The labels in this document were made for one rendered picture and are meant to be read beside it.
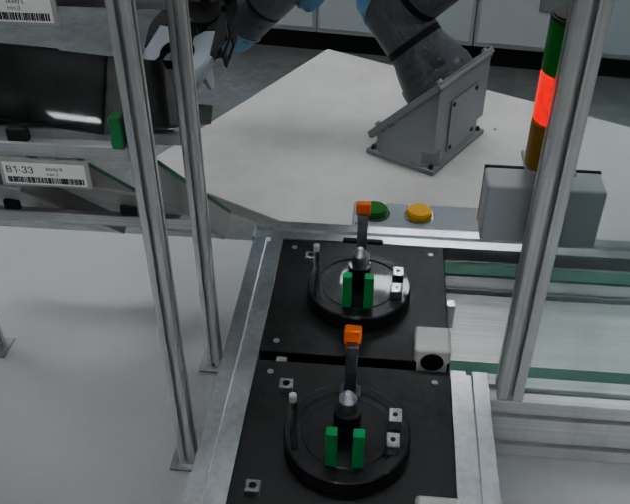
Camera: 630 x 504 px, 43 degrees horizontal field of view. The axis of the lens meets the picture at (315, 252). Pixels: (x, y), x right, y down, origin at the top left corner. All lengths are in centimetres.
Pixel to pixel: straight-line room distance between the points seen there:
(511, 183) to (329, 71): 119
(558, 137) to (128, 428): 66
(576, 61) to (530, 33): 338
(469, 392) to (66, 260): 72
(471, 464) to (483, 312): 31
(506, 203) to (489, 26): 329
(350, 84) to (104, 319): 92
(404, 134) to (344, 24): 266
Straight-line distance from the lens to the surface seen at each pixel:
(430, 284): 112
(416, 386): 97
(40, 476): 107
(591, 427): 104
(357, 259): 104
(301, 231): 123
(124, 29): 69
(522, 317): 90
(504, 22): 410
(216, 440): 93
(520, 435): 104
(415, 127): 154
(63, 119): 81
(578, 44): 74
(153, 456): 106
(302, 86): 190
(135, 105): 72
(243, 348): 104
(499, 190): 83
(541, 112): 80
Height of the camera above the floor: 167
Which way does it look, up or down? 37 degrees down
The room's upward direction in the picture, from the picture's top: straight up
